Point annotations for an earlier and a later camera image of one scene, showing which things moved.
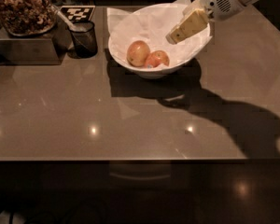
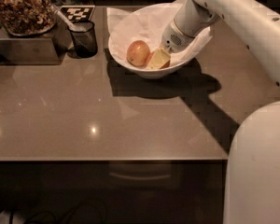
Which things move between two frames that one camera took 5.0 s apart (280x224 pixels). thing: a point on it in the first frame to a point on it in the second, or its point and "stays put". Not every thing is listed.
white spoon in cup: x=73 y=26 stays put
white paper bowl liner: x=152 y=23 stays put
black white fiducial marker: x=77 y=12 stays put
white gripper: x=220 y=2 to x=172 y=39
